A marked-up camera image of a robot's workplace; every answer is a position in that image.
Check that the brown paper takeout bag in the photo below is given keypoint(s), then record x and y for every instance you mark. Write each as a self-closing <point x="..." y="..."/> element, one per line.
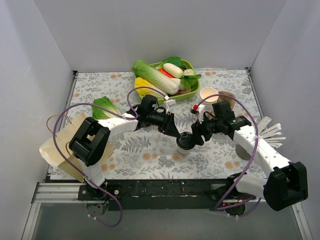
<point x="60" y="155"/>

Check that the grey cylindrical holder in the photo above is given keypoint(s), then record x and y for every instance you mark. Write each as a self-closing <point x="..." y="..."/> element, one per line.
<point x="242" y="153"/>

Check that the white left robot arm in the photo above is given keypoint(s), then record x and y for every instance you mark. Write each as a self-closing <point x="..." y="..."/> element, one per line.
<point x="89" y="142"/>

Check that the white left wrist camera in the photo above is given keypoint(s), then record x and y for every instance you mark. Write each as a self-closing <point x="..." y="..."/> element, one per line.
<point x="168" y="102"/>

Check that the orange carrot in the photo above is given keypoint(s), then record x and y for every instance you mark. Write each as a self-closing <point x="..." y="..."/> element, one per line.
<point x="166" y="73"/>

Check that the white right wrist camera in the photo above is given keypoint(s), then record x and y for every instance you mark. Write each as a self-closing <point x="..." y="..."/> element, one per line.
<point x="198" y="110"/>

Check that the floral table mat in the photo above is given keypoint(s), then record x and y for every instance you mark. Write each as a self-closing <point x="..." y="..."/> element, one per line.
<point x="149" y="154"/>

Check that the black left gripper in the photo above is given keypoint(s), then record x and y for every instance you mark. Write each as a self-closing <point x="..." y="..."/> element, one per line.
<point x="169" y="122"/>

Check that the black base bar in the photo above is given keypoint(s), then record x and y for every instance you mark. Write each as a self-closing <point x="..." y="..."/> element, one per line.
<point x="158" y="194"/>

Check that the white radish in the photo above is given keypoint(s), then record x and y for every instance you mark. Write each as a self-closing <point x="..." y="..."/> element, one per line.
<point x="173" y="70"/>

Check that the aluminium frame rail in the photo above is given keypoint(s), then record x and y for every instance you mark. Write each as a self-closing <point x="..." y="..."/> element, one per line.
<point x="52" y="193"/>

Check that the brown pulp cup carrier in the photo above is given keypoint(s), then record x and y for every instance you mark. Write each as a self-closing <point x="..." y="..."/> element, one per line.
<point x="227" y="96"/>

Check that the green bok choy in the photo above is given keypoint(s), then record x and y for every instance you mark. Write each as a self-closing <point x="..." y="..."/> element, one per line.
<point x="189" y="78"/>

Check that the green plastic tray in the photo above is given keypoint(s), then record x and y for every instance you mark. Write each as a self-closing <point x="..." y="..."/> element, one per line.
<point x="181" y="94"/>

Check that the green napa cabbage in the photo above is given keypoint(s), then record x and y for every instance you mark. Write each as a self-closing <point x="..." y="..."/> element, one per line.
<point x="155" y="77"/>

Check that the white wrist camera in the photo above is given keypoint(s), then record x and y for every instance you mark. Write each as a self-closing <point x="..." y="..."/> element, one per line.
<point x="168" y="102"/>
<point x="198" y="110"/>

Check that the small green lettuce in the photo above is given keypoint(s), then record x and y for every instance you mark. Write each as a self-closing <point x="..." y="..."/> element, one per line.
<point x="104" y="102"/>

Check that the black plastic cup lid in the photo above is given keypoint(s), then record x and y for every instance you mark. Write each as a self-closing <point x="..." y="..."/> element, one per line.
<point x="185" y="141"/>

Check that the white paper coffee cup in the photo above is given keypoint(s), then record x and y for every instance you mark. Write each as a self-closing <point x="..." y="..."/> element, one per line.
<point x="183" y="151"/>

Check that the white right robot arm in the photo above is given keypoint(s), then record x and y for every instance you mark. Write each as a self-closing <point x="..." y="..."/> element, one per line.
<point x="285" y="183"/>

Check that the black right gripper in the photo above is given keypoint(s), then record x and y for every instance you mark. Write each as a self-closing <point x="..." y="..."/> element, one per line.
<point x="201" y="130"/>

